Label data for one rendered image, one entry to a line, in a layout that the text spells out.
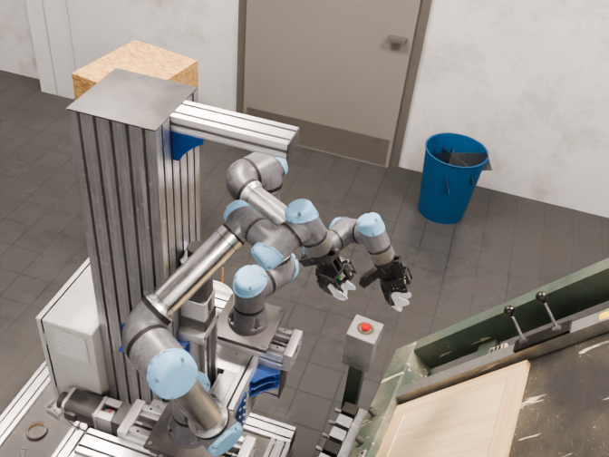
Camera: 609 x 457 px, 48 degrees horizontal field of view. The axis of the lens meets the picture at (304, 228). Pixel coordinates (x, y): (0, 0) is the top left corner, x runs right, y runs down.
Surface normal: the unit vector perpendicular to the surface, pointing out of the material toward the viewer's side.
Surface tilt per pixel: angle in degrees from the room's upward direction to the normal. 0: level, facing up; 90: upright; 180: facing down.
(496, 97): 90
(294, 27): 90
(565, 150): 90
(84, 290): 0
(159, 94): 0
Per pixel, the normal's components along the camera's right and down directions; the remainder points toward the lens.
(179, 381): 0.61, 0.44
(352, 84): -0.30, 0.58
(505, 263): 0.08, -0.77
